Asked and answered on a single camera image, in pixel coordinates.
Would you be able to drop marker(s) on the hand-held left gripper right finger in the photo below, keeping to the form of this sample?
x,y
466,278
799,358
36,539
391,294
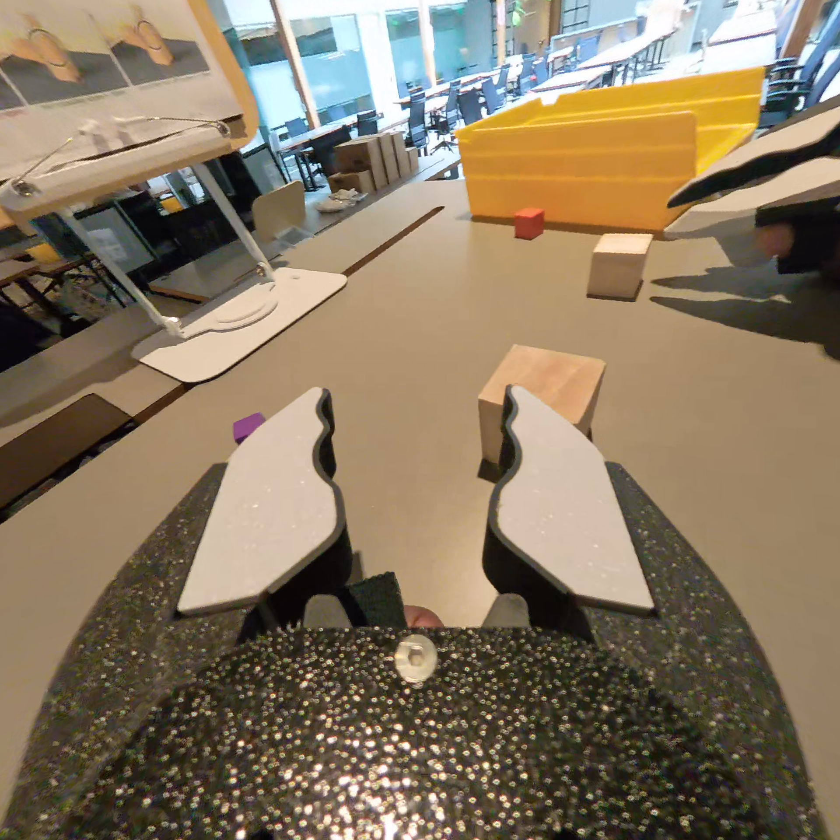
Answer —
x,y
564,518

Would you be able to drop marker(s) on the white crumpled plastic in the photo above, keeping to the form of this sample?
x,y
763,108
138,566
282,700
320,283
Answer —
x,y
338,202

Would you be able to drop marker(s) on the pile of cardboard boxes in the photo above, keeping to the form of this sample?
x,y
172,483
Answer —
x,y
367,161

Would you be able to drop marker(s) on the dark display screen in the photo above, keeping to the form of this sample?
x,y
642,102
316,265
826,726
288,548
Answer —
x,y
105,243

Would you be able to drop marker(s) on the large yellow plastic bin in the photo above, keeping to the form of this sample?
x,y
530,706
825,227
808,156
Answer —
x,y
590,170

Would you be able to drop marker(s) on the red wooden cube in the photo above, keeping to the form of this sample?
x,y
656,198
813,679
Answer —
x,y
529,224

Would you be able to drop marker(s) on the person's left hand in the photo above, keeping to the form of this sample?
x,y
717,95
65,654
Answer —
x,y
423,617

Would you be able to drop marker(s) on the medium light wooden cube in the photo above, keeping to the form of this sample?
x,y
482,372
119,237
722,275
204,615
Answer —
x,y
617,269

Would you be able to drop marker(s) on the person's right hand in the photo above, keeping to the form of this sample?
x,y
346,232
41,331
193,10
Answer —
x,y
774,241

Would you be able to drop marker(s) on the instruction sheet on clipboard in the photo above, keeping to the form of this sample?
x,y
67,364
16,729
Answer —
x,y
233,98

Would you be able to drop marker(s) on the white document holder stand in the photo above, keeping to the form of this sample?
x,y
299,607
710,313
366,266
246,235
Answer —
x,y
262,308

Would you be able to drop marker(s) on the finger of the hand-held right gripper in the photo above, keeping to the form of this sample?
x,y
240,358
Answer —
x,y
728,213
774,141

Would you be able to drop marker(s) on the printed instruction sheet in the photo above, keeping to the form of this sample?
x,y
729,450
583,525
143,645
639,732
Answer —
x,y
131,98

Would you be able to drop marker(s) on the large tan wooden cube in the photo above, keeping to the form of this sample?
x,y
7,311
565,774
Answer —
x,y
558,380

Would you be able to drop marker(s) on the purple wooden cube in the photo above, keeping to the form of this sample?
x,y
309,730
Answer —
x,y
248,428

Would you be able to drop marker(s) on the beige chair back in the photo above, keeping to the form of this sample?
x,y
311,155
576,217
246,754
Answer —
x,y
279,210

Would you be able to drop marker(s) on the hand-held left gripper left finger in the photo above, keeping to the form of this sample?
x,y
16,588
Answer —
x,y
269,518

